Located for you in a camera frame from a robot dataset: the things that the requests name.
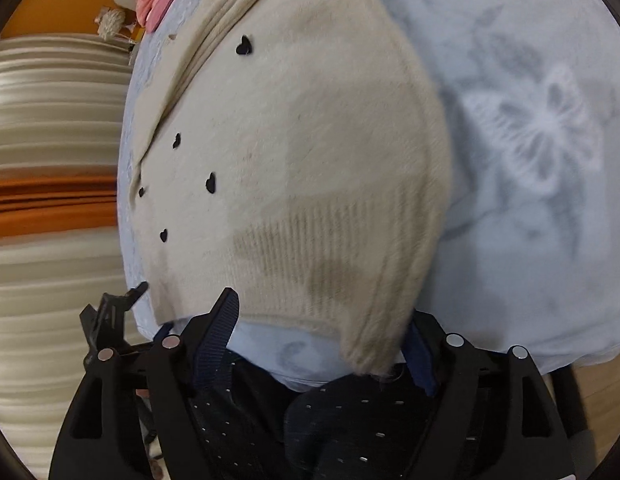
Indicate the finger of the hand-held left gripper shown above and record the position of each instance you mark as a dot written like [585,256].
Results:
[110,312]

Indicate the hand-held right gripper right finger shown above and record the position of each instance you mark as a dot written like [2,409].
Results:
[421,355]

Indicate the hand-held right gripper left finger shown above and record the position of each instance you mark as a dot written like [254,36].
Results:
[217,340]

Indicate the cream knit sweater heart buttons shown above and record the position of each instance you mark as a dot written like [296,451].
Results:
[310,150]

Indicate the dark studded clothing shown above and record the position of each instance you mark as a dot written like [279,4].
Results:
[340,435]

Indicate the cream curtain with orange stripe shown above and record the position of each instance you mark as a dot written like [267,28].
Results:
[50,160]

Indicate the light blue butterfly print blanket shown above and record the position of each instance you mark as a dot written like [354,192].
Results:
[515,220]

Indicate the cream plush toy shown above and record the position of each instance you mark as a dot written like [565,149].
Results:
[110,22]

